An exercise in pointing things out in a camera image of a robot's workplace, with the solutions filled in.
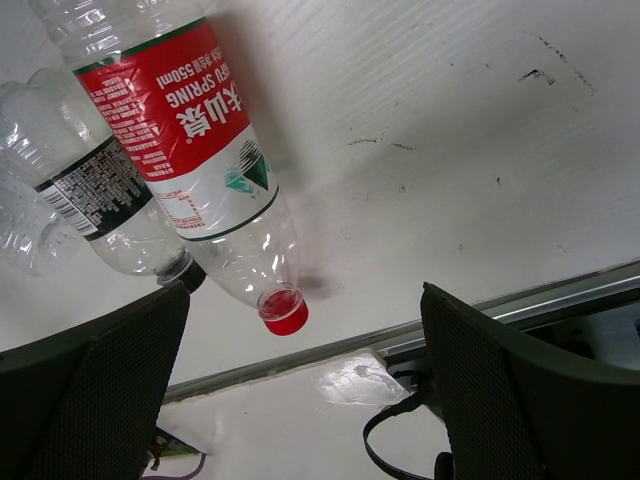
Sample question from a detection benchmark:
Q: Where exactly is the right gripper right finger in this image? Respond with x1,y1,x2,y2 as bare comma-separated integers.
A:
420,283,639,479

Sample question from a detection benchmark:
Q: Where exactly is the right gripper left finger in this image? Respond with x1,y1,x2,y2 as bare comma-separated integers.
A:
1,283,190,479

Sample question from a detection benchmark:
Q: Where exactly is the black label water bottle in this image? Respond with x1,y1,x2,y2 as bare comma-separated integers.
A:
1,68,206,291

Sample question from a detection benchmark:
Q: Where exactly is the red label water bottle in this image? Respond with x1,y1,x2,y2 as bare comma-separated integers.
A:
31,1,309,336

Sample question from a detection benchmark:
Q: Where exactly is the aluminium frame rail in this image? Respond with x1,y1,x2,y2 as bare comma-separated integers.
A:
164,261,639,404

